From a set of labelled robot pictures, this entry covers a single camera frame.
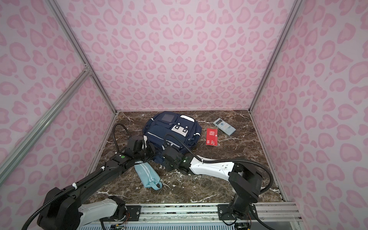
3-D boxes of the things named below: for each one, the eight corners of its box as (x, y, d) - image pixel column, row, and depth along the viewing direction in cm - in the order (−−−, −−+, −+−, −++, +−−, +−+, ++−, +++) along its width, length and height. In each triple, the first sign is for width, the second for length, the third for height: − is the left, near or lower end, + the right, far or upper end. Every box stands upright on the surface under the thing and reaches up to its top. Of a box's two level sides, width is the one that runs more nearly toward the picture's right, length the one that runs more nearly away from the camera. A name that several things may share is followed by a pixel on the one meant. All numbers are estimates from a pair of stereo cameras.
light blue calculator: (228, 136, 106) (229, 135, 104) (212, 124, 114) (213, 122, 112) (235, 130, 109) (236, 129, 108) (220, 118, 117) (220, 117, 116)
